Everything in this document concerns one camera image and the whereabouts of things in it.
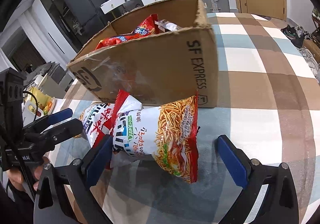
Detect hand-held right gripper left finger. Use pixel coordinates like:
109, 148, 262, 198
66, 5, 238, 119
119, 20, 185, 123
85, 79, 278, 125
33, 134, 114, 224

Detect white noodle snack packet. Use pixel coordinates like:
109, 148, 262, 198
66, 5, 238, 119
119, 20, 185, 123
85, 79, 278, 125
111, 94, 199, 184
79, 89, 144, 150

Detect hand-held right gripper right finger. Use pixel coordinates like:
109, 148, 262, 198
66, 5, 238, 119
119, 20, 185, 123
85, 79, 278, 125
215, 135, 299, 224

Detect brown cardboard box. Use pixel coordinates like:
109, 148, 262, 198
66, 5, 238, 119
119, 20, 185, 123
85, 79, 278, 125
66, 0, 219, 108

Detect red cookie packet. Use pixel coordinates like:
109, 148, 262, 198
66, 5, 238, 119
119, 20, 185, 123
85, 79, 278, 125
95, 34, 150, 50

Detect red cone snack packet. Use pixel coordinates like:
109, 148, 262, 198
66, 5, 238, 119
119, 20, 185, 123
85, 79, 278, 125
132, 14, 159, 36

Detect small cardboard box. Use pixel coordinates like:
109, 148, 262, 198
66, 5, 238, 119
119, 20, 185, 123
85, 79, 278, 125
301, 39, 320, 56

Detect dark glass cabinet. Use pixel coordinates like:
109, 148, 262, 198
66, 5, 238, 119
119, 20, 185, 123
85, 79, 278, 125
37, 0, 83, 50

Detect person's left hand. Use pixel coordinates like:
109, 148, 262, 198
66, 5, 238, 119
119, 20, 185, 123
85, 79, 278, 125
6, 157, 50, 192

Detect plate of fruit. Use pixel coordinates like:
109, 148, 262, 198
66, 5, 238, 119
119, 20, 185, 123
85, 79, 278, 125
37, 100, 54, 116

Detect white sneakers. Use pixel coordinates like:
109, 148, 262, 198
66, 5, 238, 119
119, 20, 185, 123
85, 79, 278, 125
299, 47, 320, 75

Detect dark shoes pile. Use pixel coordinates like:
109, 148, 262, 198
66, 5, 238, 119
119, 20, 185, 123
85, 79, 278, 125
281, 24, 313, 47

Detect wooden shoe rack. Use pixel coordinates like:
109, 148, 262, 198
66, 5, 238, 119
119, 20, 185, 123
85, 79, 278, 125
311, 7, 320, 27

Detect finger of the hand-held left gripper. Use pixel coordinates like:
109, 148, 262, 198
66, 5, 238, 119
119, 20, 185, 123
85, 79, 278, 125
22, 109, 73, 130
24, 119, 83, 151

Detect dark grey refrigerator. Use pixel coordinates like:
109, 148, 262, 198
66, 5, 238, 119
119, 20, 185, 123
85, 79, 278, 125
62, 0, 110, 40

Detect person's left forearm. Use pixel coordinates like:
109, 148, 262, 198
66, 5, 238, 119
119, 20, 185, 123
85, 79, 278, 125
0, 184, 34, 224

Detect red and silver snack packet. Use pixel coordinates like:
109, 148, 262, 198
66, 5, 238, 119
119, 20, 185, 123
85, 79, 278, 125
154, 19, 180, 32

